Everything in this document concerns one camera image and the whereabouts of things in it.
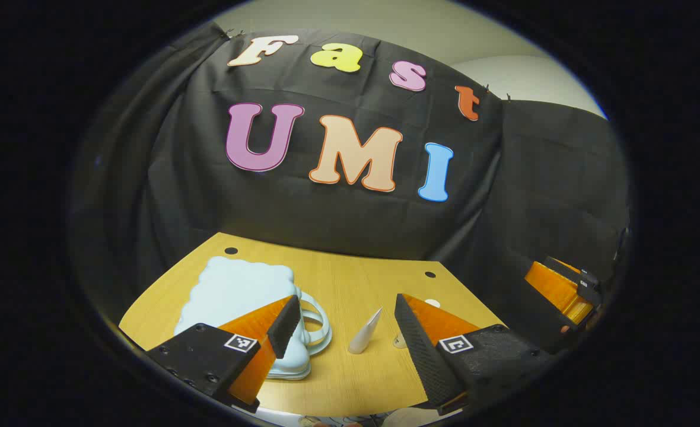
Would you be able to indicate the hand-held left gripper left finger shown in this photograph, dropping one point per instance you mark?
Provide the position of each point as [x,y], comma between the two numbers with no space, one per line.
[285,329]

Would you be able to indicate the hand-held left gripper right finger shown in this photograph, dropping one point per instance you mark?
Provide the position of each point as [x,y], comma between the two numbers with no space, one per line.
[415,344]

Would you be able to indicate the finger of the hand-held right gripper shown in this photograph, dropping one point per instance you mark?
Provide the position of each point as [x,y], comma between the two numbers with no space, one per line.
[557,290]

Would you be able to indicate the white pump bottle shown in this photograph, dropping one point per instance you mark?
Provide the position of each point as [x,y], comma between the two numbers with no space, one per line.
[398,341]

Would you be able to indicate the white skin care tube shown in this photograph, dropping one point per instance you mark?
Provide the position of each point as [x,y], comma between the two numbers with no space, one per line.
[365,335]

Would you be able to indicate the light blue suitcase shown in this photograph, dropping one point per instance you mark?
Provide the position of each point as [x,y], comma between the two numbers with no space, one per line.
[237,290]

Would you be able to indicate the black backdrop cloth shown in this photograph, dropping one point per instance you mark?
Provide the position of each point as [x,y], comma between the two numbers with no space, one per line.
[338,213]

